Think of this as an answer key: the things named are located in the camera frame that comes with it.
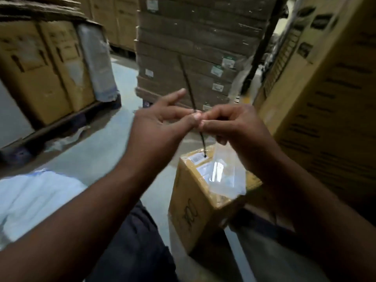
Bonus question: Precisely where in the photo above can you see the person's right hand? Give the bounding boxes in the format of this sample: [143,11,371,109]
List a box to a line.
[199,104,283,176]

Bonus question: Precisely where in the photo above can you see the person's left hand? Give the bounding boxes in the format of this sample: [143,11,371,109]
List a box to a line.
[125,89,202,177]

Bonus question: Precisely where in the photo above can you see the thin black cable tie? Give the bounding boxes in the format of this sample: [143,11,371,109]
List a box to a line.
[178,55,208,158]

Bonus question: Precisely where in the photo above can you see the clear plastic bag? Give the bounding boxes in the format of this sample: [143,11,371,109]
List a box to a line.
[196,141,248,200]

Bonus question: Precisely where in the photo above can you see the person's right forearm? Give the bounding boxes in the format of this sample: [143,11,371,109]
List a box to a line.
[256,145,376,282]

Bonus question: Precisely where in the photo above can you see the person's left forearm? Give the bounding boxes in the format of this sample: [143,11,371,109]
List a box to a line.
[0,160,154,282]

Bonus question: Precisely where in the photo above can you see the white label on small box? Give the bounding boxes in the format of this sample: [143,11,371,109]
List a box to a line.
[187,153,211,167]

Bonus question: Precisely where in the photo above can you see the stack of flat cardboard boxes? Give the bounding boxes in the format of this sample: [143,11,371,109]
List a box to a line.
[134,0,278,112]

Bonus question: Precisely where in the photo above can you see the clear plastic wrap sheet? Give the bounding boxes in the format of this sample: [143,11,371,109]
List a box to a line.
[77,23,118,102]

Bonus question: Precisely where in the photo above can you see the small brown cardboard box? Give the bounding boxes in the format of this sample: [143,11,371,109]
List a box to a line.
[168,145,263,254]

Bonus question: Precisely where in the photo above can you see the stacked brown cardboard cartons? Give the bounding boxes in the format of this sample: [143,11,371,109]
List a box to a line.
[66,0,139,52]

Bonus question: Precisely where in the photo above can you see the large printed cardboard box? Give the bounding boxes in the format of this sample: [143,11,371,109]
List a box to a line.
[257,0,376,223]
[253,0,318,112]

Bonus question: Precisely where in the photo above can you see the dark wooden pallet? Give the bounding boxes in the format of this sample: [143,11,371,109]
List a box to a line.
[0,95,122,165]

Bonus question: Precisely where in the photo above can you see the crumpled plastic scrap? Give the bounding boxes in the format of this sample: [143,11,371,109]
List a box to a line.
[44,126,90,153]

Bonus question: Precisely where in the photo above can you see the person's dark trousers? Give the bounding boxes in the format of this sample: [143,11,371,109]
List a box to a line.
[85,200,180,282]

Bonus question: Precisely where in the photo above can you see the flattened cardboard sheets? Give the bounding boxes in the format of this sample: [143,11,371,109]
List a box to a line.
[0,0,102,26]

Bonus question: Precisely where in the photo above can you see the person's white shirt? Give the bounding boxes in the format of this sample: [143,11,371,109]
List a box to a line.
[0,169,89,251]

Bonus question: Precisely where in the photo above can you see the brown cardboard box with handle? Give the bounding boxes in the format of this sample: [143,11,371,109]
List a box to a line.
[39,20,96,112]
[0,20,73,127]

